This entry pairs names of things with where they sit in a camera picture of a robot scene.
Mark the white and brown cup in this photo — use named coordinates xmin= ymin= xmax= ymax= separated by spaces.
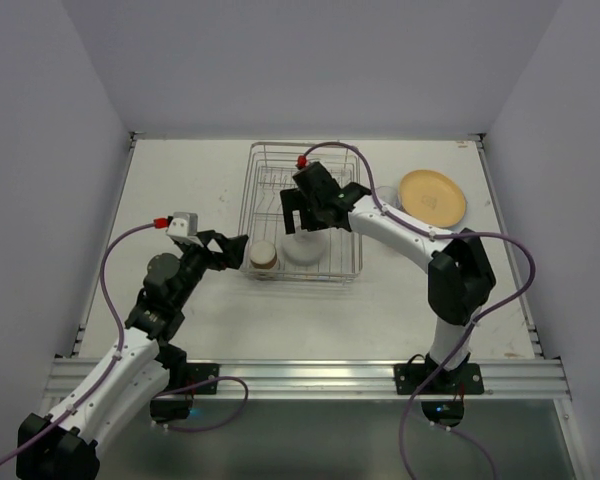
xmin=249 ymin=240 xmax=278 ymax=270

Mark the white bowl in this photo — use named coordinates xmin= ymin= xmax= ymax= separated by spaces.
xmin=281 ymin=230 xmax=327 ymax=266

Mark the clear drinking glass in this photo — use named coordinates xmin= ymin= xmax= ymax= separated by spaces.
xmin=375 ymin=186 xmax=400 ymax=208

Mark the yellow plate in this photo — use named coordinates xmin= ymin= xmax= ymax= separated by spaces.
xmin=399 ymin=169 xmax=467 ymax=228

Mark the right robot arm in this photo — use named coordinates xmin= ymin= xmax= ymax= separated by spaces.
xmin=280 ymin=156 xmax=496 ymax=372

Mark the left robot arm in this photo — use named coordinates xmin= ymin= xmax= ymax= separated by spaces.
xmin=16 ymin=230 xmax=248 ymax=479

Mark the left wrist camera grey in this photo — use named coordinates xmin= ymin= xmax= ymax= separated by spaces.
xmin=166 ymin=212 xmax=198 ymax=239

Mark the metal wire dish rack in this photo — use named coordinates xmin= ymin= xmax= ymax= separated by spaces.
xmin=238 ymin=141 xmax=362 ymax=283

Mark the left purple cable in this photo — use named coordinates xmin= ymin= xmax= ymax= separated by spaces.
xmin=0 ymin=216 xmax=250 ymax=480

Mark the aluminium front rail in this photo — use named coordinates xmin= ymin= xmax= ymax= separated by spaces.
xmin=44 ymin=357 xmax=571 ymax=401

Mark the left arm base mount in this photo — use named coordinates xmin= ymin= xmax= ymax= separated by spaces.
xmin=150 ymin=362 xmax=220 ymax=423

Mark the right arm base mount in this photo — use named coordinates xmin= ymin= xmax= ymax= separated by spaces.
xmin=393 ymin=354 xmax=485 ymax=428

